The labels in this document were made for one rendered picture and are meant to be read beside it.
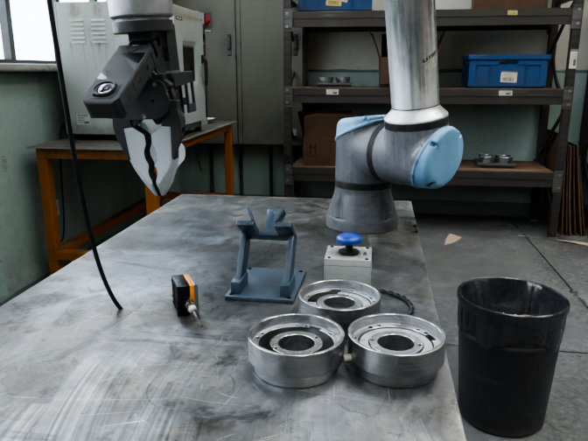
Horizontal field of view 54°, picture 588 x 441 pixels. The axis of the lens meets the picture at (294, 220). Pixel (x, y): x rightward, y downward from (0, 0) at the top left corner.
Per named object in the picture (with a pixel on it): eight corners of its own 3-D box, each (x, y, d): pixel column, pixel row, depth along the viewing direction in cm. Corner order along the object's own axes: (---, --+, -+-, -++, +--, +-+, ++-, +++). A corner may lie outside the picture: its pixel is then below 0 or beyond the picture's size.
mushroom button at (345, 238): (360, 269, 87) (361, 238, 86) (334, 269, 88) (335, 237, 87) (361, 262, 91) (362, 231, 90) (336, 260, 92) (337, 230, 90)
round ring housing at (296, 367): (314, 402, 57) (315, 365, 56) (229, 374, 62) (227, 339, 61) (359, 359, 66) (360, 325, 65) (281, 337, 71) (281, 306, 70)
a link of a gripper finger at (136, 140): (175, 186, 79) (167, 118, 76) (156, 198, 73) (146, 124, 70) (154, 186, 79) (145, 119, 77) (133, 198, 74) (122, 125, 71)
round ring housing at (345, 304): (387, 340, 70) (388, 309, 69) (300, 342, 70) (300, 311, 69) (372, 306, 80) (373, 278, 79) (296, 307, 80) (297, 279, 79)
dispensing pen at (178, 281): (189, 311, 68) (165, 268, 83) (190, 344, 69) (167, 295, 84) (206, 309, 69) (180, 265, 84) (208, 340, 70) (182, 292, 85)
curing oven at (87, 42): (184, 143, 279) (177, -1, 262) (66, 140, 287) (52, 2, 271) (218, 129, 338) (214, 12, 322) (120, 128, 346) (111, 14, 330)
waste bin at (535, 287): (568, 451, 175) (585, 319, 164) (454, 440, 180) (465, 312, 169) (538, 390, 208) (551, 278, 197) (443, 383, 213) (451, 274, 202)
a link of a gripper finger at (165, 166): (198, 186, 78) (189, 117, 75) (179, 197, 72) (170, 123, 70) (176, 186, 79) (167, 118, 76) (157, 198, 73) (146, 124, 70)
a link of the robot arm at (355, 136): (361, 171, 129) (363, 109, 125) (409, 180, 119) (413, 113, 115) (322, 178, 121) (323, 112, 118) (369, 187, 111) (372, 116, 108)
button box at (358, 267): (370, 290, 86) (372, 258, 85) (323, 287, 87) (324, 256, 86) (371, 271, 94) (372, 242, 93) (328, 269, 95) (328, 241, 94)
